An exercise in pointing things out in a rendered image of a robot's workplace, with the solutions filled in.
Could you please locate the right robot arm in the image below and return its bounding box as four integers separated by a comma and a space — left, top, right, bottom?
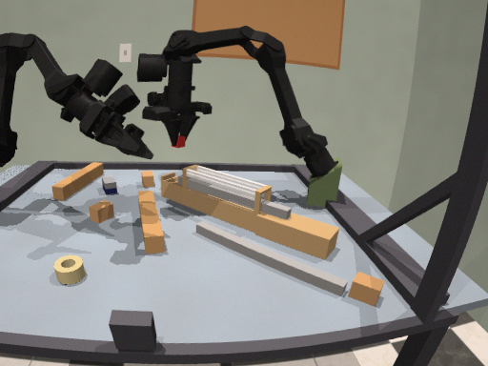
137, 26, 338, 178

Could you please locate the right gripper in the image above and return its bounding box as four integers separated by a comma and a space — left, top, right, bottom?
142, 82, 212, 146

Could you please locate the beige roll of tape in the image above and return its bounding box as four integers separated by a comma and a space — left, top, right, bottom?
53, 255, 85, 284

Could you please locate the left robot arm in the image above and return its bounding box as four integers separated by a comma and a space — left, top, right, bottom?
0, 32, 140, 168

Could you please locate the small red cube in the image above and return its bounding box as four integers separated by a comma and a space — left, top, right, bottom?
172, 135, 185, 148

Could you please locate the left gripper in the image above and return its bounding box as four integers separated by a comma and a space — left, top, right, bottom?
79, 100, 153, 159

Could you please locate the small tan block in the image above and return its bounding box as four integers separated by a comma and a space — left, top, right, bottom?
89, 200, 114, 224
348, 272, 384, 306
141, 171, 154, 188

